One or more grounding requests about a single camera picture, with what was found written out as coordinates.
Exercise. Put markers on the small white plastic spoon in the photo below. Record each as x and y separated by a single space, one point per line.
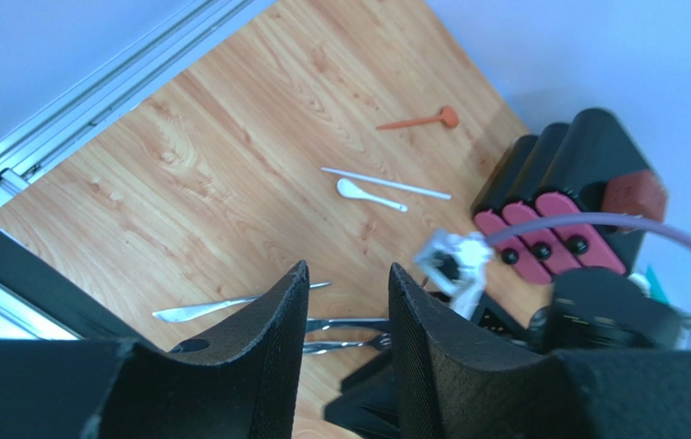
347 189

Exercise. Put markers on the black utensil caddy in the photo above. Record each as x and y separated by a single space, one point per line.
367 405

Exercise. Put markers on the black pink drawer cabinet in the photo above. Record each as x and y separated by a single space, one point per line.
563 170

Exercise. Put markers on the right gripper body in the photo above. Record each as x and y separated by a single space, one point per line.
588 307

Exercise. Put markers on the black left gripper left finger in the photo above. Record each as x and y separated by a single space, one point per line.
238 379

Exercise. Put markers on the white orange chopstick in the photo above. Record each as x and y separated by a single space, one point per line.
387 183

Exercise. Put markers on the steel table knife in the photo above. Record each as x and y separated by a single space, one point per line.
188 313
321 324

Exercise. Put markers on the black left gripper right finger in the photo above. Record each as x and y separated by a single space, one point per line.
457 380

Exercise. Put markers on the brown cube box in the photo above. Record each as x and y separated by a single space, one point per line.
641 194

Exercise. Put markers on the steel fork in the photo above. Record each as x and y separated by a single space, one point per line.
381 342

